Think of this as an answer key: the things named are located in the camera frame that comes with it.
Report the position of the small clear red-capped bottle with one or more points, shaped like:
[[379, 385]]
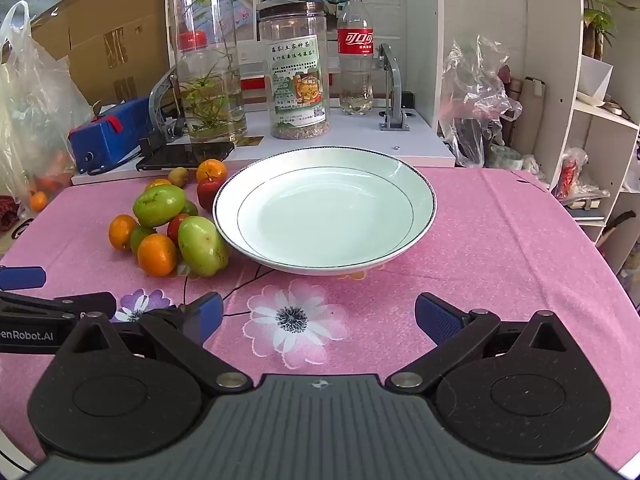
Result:
[[192, 41]]

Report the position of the cardboard box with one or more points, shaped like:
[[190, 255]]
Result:
[[110, 20]]

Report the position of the gold foil card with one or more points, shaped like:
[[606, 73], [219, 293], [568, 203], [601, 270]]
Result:
[[250, 141]]

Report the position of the bagged orange tangerine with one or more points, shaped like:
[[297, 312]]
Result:
[[38, 201]]

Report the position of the large green fruit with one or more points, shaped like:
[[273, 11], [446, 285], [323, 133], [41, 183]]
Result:
[[159, 205], [202, 245]]

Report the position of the white plate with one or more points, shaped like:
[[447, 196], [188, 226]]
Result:
[[325, 210]]

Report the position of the crumpled clear plastic bag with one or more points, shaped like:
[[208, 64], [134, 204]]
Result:
[[475, 90]]

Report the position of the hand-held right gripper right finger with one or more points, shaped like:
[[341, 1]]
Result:
[[437, 317]]

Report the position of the glass vase with water plant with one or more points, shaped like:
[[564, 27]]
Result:
[[210, 85]]

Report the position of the red-label soda bottle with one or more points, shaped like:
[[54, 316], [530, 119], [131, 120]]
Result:
[[355, 60]]

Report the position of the small yellow-green jujube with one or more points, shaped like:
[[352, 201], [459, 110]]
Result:
[[177, 176]]

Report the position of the white shelf unit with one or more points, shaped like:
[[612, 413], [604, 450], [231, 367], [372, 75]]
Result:
[[550, 60]]

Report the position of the large clear plastic bag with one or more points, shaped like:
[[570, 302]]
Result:
[[30, 110]]

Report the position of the dark red mesh bag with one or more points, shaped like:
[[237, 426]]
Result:
[[7, 212]]

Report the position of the red snack packet bag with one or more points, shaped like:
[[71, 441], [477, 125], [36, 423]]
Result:
[[570, 175]]

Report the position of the white paper box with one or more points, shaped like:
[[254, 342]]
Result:
[[595, 77]]

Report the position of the small green tomato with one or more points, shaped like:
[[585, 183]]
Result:
[[141, 237], [190, 208]]

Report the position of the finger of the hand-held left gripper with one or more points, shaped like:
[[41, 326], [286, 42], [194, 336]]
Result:
[[22, 278], [75, 304]]

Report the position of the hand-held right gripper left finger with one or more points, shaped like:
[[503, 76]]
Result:
[[206, 317]]

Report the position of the red apple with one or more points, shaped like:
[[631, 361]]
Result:
[[210, 194]]

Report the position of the green potted plant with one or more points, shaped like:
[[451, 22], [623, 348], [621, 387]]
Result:
[[597, 15]]

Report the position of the printed bedding package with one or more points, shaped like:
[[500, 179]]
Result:
[[246, 5]]

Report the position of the black smartphone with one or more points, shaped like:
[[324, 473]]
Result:
[[190, 154]]

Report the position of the blue power box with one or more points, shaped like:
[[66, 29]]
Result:
[[110, 135]]

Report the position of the small red fruit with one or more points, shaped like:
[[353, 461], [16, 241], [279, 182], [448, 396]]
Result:
[[175, 227]]

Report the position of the pink foam mat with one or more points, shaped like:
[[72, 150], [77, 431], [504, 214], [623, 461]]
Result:
[[500, 240]]

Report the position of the white board platform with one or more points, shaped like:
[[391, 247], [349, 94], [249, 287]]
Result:
[[360, 137]]

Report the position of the clear labelled plastic jar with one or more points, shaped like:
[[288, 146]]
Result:
[[295, 50]]

